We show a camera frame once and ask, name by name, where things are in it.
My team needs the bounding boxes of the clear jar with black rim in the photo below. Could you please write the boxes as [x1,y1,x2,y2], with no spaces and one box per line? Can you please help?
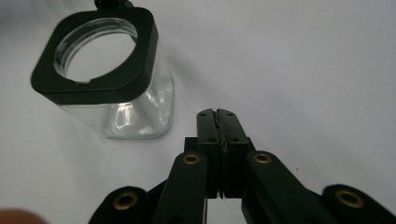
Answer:
[30,7,176,140]

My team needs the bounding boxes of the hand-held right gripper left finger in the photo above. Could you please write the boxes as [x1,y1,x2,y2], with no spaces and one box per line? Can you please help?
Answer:
[184,108,224,200]

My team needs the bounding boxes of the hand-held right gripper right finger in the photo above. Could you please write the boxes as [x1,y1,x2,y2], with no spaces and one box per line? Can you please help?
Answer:
[217,108,256,200]

